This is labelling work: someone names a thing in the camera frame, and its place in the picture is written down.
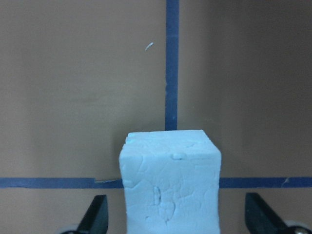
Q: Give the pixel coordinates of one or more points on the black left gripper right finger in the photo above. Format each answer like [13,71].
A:
[260,218]

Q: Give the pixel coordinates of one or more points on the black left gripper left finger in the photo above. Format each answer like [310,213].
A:
[95,220]

